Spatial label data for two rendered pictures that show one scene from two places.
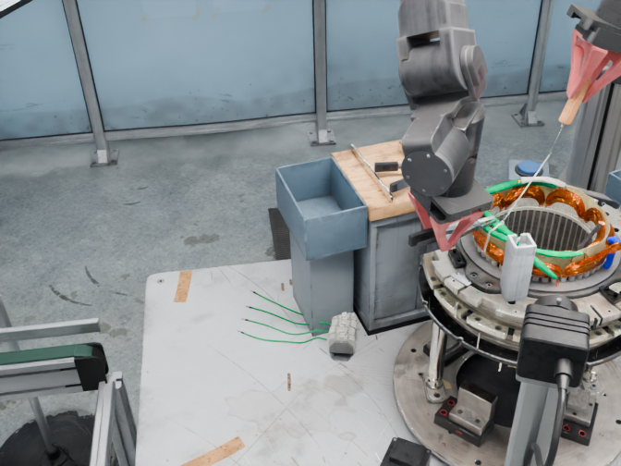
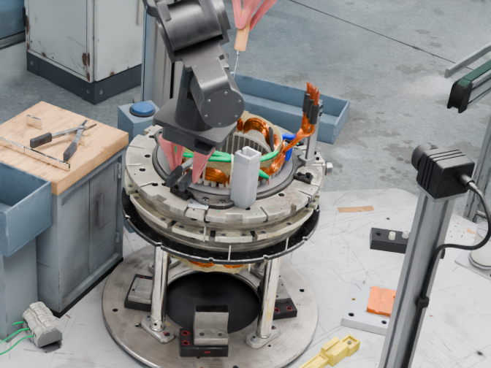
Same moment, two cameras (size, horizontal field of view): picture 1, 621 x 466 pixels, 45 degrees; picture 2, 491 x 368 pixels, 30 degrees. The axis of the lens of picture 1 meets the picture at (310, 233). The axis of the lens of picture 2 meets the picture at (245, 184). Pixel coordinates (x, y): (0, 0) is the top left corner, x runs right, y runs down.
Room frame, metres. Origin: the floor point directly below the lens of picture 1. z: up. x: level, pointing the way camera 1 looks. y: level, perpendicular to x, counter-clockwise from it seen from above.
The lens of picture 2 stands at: (-0.03, 0.60, 1.87)
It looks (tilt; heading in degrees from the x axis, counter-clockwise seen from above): 33 degrees down; 312
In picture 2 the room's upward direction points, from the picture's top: 6 degrees clockwise
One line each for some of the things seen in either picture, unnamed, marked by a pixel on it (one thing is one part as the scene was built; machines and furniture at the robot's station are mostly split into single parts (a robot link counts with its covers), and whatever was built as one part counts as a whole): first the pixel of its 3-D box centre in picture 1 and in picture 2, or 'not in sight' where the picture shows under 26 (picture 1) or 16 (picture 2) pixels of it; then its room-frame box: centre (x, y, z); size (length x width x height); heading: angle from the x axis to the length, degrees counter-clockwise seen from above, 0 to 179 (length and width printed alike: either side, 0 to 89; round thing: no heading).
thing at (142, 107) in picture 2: (529, 167); (142, 107); (1.13, -0.39, 1.04); 0.04 x 0.04 x 0.01
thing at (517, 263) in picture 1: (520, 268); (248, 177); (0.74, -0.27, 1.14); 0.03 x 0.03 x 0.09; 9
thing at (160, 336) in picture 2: (433, 386); (157, 328); (0.84, -0.20, 0.81); 0.07 x 0.03 x 0.01; 1
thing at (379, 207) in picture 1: (403, 174); (49, 144); (1.10, -0.16, 1.05); 0.20 x 0.19 x 0.02; 107
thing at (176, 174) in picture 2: (422, 237); (174, 176); (0.77, -0.14, 1.17); 0.04 x 0.01 x 0.02; 114
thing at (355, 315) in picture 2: not in sight; (370, 305); (0.66, -0.55, 0.79); 0.12 x 0.09 x 0.02; 122
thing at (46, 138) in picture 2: (385, 166); (41, 140); (1.08, -0.13, 1.09); 0.04 x 0.01 x 0.02; 92
